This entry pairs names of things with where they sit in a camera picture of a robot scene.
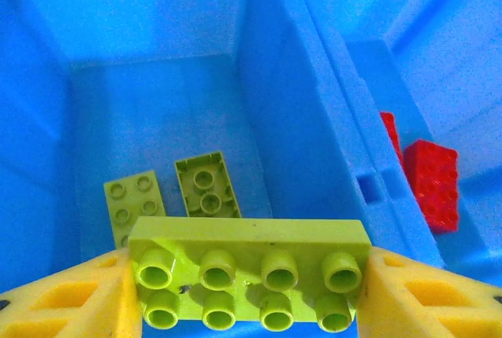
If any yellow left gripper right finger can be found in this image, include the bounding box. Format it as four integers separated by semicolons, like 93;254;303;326
355;244;502;338

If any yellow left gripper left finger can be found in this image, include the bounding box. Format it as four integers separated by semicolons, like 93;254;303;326
0;247;143;338

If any long red lego brick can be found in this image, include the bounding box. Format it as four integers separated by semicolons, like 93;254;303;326
379;111;404;166
403;140;460;234

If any green lego brick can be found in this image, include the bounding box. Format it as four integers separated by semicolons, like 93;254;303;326
128;216;373;333
174;151;243;218
103;170;168;251

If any blue plastic bin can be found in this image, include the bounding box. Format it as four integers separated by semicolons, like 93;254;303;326
270;0;502;280
0;0;397;338

